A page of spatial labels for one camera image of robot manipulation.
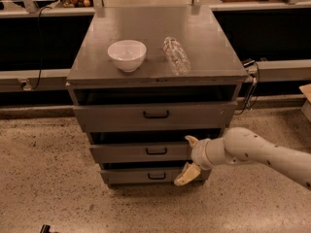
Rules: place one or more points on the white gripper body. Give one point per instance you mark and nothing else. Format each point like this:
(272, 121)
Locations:
(198, 154)

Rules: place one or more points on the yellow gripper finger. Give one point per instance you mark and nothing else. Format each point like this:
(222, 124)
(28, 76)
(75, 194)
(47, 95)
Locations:
(190, 172)
(192, 140)

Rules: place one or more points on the grey drawer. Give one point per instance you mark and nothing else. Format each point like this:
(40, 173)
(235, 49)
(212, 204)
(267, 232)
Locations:
(144, 152)
(141, 175)
(154, 117)

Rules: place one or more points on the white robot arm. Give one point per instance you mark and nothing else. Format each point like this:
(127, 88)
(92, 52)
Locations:
(239, 145)

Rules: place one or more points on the grey top drawer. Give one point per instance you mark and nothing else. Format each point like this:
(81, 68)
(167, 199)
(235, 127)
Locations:
(154, 117)

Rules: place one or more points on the grey drawer cabinet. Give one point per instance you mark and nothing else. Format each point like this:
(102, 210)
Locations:
(216, 73)

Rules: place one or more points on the grey bottom drawer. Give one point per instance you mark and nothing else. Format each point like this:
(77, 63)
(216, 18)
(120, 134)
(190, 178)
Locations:
(141, 175)

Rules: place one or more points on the clear plastic water bottle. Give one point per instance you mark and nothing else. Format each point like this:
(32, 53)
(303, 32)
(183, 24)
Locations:
(176, 56)

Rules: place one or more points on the white ceramic bowl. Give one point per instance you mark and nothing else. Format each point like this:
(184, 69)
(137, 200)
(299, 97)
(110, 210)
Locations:
(127, 55)

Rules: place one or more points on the cardboard box at right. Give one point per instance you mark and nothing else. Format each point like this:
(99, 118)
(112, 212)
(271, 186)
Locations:
(306, 108)

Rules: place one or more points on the black object on floor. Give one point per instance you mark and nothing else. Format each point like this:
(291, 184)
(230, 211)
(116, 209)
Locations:
(46, 229)

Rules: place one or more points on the wall power socket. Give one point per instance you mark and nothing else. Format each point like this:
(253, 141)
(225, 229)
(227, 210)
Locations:
(25, 84)

